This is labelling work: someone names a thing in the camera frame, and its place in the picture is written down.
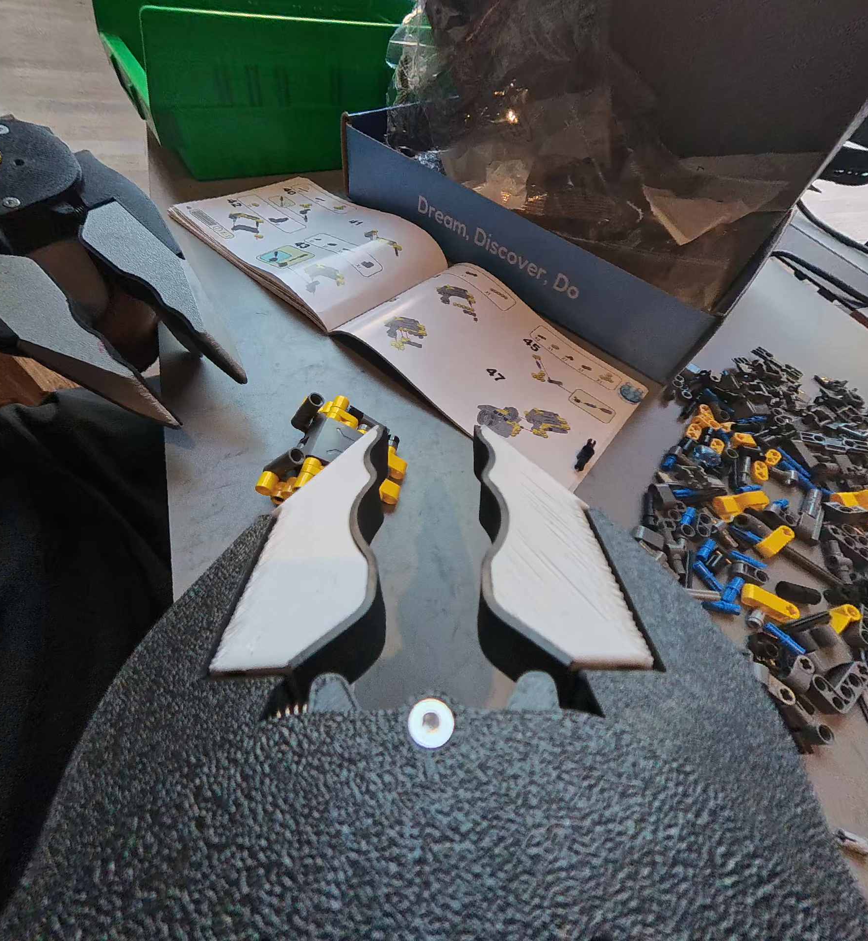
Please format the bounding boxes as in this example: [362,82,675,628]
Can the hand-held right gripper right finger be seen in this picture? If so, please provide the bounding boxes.
[475,425,657,677]

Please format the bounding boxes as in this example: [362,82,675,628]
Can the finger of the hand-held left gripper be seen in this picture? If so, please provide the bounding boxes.
[0,252,182,429]
[79,200,248,385]

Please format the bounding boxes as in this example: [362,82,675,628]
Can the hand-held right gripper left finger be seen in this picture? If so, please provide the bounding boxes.
[208,426,391,677]

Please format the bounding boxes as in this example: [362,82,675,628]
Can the small yellow grey brick assembly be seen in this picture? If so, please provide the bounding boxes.
[255,393,409,507]

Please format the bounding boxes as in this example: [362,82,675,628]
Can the pile of building bricks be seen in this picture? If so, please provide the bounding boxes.
[628,347,868,751]

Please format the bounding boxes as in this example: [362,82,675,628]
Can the grey desk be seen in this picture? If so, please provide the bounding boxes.
[147,140,868,905]

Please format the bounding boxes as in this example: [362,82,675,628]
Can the person's left hand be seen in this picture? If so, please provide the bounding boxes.
[35,239,160,373]

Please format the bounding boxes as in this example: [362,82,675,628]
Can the green plastic crate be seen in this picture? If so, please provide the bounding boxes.
[92,0,435,181]

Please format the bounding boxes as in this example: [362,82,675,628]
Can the open instruction booklet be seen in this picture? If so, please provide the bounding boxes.
[168,176,648,492]

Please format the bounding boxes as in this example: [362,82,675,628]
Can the person's dark sweater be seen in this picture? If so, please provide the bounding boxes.
[0,390,174,941]

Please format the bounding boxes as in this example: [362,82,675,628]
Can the dark blue cardboard box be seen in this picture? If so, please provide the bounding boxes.
[340,55,868,379]

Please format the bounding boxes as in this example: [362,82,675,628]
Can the crumpled clear plastic bags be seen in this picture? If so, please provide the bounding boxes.
[386,0,868,244]

